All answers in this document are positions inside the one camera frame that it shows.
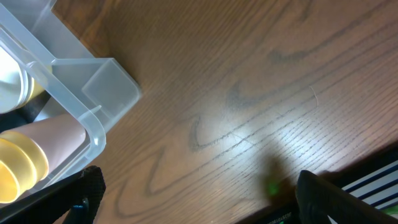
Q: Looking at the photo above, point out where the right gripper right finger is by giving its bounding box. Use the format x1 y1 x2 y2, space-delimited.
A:
295 170 397 224

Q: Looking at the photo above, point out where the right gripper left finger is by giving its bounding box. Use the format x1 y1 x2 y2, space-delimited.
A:
1 166 106 223

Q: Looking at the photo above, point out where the yellow cup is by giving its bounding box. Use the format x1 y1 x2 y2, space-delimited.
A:
1 131 49 185
1 139 37 203

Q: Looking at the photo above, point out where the pink paper cup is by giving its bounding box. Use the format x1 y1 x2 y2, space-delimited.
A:
11 114 86 173

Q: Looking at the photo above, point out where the yellow small bowl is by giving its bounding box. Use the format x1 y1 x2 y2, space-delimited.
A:
25 74 44 103

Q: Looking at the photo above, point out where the white small bowl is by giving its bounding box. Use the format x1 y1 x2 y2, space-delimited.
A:
1 48 34 114

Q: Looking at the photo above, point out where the clear plastic storage bin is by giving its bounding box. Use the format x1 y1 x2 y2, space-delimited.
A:
1 1 141 197

